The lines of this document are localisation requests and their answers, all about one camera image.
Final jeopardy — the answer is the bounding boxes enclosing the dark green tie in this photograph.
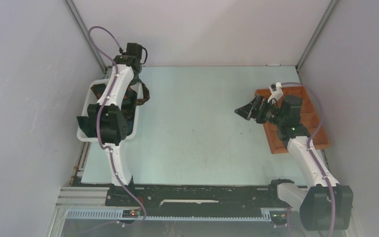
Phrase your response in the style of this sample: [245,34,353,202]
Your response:
[76,101,136,142]

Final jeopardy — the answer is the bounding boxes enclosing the white plastic basket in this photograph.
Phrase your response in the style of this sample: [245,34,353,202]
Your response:
[76,79,140,143]

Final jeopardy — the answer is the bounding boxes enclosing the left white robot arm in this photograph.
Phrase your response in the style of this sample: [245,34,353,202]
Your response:
[86,42,150,186]

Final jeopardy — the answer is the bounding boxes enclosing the orange compartment tray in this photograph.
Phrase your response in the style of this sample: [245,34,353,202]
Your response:
[263,86,331,154]

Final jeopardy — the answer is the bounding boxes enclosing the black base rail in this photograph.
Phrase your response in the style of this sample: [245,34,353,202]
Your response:
[105,185,287,219]

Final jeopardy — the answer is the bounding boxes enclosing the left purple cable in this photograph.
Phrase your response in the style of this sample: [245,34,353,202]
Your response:
[88,26,148,228]

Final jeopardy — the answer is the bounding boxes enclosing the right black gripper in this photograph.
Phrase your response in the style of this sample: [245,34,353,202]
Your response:
[235,94,285,126]

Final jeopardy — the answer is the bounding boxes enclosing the aluminium frame profile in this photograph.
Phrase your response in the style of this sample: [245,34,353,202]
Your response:
[56,187,109,207]

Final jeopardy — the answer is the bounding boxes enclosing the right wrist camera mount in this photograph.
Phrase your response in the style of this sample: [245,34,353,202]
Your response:
[268,82,283,104]

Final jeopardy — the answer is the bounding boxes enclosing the grey cable duct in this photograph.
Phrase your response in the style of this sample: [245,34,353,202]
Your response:
[66,209,275,222]

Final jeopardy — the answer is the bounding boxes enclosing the black orange floral tie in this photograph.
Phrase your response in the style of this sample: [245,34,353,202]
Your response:
[123,80,150,107]

